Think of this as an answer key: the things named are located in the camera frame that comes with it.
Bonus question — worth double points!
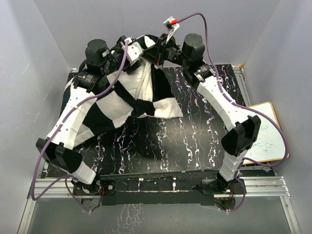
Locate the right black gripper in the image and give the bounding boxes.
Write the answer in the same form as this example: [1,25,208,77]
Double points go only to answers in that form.
[141,34,191,69]

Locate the black white checkered pillowcase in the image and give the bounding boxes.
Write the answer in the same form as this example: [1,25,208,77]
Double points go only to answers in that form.
[61,35,182,147]

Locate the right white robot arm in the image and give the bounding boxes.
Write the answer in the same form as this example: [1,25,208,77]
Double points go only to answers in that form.
[156,33,261,194]

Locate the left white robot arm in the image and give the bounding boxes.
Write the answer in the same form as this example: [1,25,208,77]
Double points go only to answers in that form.
[31,39,130,200]

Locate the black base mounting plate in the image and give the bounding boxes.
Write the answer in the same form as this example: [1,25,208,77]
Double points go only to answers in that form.
[73,170,246,206]

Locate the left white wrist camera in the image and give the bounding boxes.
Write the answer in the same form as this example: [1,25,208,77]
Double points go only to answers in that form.
[123,38,143,64]

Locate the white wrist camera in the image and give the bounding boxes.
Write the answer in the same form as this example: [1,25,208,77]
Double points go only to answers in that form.
[163,16,180,37]
[123,38,143,64]

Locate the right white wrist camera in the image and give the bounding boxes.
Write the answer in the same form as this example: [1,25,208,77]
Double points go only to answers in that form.
[163,16,180,37]

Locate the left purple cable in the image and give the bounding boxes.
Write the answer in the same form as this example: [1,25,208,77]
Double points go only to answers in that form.
[31,40,130,214]

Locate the whiteboard with orange frame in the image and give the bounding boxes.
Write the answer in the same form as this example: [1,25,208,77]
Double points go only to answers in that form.
[244,101,285,163]

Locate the aluminium frame rail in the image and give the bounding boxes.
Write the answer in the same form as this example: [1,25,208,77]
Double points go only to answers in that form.
[18,176,300,234]

